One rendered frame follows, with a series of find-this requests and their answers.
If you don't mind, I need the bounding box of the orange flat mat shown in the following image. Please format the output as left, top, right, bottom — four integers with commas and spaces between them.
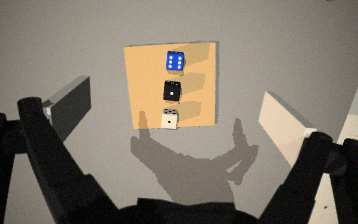
124, 42, 215, 129

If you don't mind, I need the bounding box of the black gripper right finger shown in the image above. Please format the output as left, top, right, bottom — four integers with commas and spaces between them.
255, 91, 358, 224

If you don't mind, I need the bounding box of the black die with white pips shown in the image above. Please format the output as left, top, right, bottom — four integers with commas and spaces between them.
163, 81, 181, 101

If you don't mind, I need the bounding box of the blue die with white pips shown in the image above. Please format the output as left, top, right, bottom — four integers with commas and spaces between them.
166, 51, 184, 71

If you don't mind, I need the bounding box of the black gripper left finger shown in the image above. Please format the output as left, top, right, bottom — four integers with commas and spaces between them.
0, 75, 135, 224

